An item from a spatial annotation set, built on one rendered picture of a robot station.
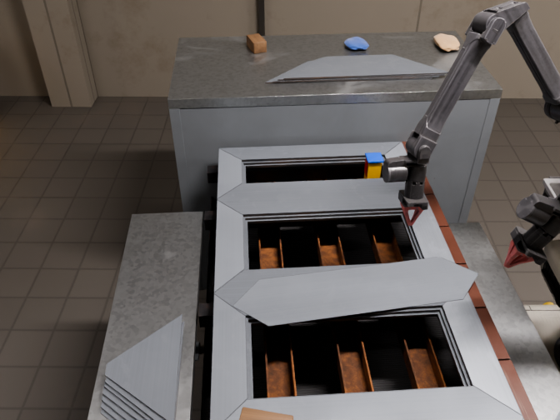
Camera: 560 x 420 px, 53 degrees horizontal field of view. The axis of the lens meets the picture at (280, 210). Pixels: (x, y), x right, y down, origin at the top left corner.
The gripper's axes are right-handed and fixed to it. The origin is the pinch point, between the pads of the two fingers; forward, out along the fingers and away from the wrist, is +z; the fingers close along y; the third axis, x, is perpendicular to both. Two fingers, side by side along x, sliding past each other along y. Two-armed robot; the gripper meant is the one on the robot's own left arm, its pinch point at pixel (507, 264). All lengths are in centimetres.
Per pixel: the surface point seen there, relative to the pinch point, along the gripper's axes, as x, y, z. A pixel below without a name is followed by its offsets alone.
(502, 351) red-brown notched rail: 6.0, 15.4, 16.1
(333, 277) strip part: -33.6, -9.7, 34.1
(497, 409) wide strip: -1.1, 33.9, 17.5
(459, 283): -0.5, -7.3, 17.2
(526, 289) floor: 99, -84, 62
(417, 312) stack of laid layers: -12.3, 2.3, 25.0
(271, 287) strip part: -50, -5, 43
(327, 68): -42, -105, 13
